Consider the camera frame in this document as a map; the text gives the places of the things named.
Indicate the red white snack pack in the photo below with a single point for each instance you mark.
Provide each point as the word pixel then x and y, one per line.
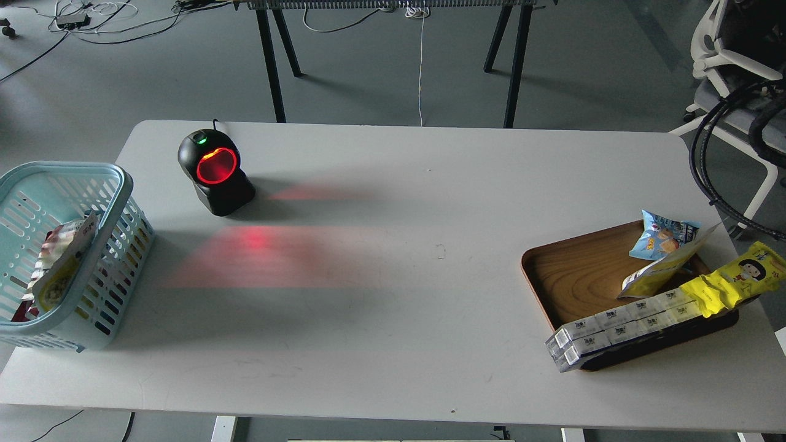
pixel 26 310

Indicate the clear wrapped box row upper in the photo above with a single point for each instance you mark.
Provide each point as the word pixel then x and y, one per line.
pixel 662 301

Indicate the brown wooden tray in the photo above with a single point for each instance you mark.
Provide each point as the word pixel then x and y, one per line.
pixel 578 277

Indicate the yellow cartoon snack pack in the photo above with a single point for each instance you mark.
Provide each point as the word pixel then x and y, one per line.
pixel 759 270

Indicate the light blue plastic basket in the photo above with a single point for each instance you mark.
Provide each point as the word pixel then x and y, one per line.
pixel 38 197

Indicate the black power adapter floor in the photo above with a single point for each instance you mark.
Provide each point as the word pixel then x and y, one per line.
pixel 72 22

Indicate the black barcode scanner red window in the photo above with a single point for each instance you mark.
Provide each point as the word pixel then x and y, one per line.
pixel 211 160

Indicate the blue snack bag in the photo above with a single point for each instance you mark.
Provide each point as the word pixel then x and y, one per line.
pixel 662 236

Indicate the yellow white snack pouch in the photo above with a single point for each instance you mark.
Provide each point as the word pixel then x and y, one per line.
pixel 645 282

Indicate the yellow nut snack pouch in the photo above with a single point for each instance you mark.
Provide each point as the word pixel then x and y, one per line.
pixel 60 258

